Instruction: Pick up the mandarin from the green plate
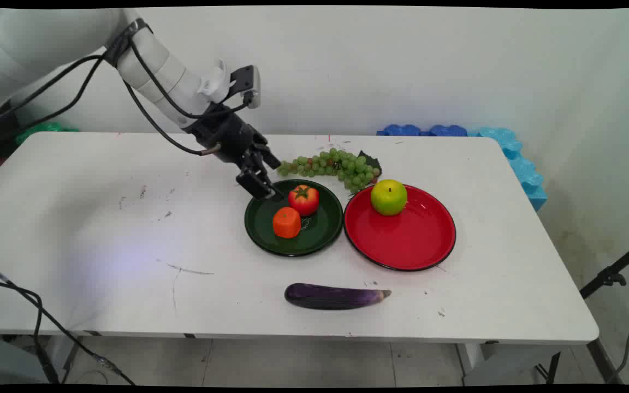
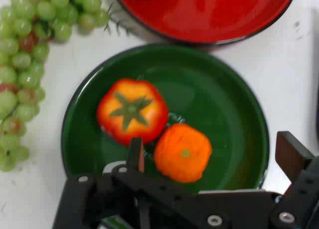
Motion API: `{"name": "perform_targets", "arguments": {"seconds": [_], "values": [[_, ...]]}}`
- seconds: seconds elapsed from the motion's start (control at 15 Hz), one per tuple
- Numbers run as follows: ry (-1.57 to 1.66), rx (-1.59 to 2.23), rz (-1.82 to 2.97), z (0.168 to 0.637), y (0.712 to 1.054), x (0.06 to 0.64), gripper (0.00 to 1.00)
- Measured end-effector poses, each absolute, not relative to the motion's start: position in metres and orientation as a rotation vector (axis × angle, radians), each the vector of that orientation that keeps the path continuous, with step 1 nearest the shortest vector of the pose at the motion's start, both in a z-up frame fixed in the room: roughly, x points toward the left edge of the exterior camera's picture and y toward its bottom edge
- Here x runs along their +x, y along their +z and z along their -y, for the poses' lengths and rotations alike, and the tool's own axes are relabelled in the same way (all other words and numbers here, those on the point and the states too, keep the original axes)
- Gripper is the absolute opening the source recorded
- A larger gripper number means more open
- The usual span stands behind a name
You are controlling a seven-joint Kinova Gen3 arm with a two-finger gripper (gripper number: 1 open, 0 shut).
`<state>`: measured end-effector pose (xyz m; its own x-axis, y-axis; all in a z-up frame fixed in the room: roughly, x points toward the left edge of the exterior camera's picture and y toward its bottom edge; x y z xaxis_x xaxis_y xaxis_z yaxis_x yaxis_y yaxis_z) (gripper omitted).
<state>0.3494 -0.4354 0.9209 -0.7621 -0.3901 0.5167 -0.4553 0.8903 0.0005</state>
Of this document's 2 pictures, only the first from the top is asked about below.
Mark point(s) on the green grape bunch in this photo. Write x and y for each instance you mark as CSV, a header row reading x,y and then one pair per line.
x,y
342,164

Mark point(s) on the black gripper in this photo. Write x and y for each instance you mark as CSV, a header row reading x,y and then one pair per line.
x,y
226,135

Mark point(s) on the green toy apple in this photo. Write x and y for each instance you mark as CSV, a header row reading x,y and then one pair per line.
x,y
389,197

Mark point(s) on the orange toy fruit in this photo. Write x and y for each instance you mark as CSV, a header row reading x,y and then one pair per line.
x,y
286,222

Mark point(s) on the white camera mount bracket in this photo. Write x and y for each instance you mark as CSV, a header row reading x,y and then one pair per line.
x,y
215,83

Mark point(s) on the light blue foam mat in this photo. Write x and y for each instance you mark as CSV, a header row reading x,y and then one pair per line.
x,y
522,164

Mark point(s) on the black stand foot bar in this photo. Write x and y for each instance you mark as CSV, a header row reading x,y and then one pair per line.
x,y
604,360

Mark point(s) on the red toy tomato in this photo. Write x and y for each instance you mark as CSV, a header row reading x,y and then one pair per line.
x,y
304,201

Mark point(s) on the dark green plastic leaf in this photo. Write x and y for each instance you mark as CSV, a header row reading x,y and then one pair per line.
x,y
372,161

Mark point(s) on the dark green round plate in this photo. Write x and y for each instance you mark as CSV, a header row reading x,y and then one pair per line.
x,y
320,232

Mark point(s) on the red round plate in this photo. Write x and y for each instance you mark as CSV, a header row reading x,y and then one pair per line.
x,y
402,240

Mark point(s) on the black tripod leg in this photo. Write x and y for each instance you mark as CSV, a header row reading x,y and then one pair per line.
x,y
612,275

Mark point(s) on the dark blue foam mat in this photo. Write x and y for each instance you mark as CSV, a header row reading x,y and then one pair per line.
x,y
402,130
448,130

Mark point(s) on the purple toy eggplant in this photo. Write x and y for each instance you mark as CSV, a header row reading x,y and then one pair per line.
x,y
331,296

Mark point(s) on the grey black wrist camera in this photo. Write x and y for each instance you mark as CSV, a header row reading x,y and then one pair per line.
x,y
248,83

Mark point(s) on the green crumpled bag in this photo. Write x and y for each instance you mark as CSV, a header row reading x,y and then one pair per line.
x,y
41,131

